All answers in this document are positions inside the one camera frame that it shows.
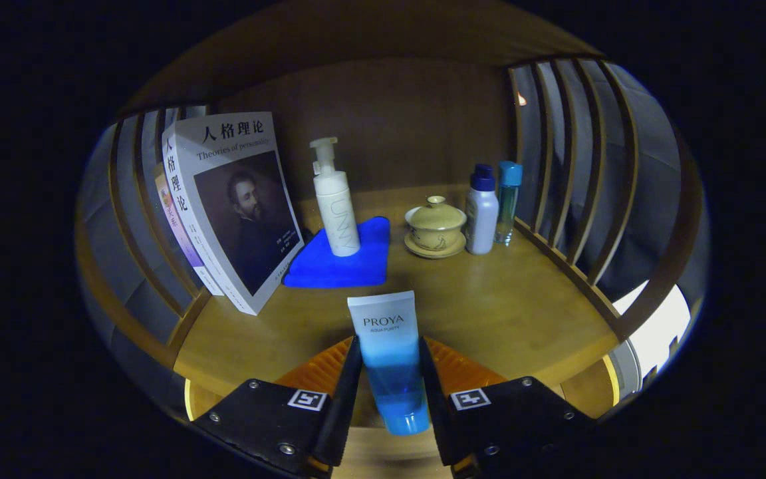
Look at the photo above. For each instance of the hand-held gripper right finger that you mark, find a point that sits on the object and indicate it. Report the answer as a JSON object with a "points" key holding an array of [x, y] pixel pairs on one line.
{"points": [[433, 406]]}

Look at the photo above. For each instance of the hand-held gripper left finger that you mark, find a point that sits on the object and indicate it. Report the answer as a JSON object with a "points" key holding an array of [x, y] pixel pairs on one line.
{"points": [[350, 399]]}

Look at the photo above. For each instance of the blue and white cosmetic tube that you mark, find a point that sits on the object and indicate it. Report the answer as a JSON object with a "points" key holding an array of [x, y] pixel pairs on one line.
{"points": [[386, 346]]}

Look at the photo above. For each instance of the wooden countertop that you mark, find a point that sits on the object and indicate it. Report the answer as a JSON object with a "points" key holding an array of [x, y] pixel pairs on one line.
{"points": [[503, 299]]}

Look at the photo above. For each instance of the white plastic drawer unit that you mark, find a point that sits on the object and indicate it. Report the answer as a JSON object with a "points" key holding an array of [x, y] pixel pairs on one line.
{"points": [[655, 326]]}

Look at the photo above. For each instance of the brown wooden cabinet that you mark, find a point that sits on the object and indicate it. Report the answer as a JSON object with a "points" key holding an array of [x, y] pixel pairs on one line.
{"points": [[409, 113]]}

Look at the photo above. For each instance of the blue folded cloth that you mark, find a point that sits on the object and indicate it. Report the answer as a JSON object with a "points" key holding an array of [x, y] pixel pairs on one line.
{"points": [[330, 273]]}

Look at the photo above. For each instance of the yellow saucer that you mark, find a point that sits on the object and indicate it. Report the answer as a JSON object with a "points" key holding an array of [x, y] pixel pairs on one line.
{"points": [[449, 252]]}

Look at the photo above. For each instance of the yellow lidded tea cup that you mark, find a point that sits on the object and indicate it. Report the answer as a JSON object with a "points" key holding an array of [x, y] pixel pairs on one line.
{"points": [[435, 223]]}

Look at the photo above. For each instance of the white pump bottle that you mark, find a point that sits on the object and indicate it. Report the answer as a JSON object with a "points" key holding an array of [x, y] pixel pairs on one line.
{"points": [[336, 213]]}

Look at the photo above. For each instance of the white bottle with blue cap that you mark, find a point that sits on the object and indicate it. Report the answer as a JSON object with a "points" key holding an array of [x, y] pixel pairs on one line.
{"points": [[482, 219]]}

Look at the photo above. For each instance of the thick white portrait book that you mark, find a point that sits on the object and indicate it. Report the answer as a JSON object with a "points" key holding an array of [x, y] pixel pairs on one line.
{"points": [[237, 219]]}

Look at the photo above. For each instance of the clear teal bottle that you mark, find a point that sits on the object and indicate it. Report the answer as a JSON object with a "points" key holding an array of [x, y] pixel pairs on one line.
{"points": [[508, 206]]}

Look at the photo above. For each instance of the thin purple book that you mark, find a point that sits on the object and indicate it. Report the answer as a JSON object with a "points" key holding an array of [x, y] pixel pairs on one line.
{"points": [[171, 219]]}

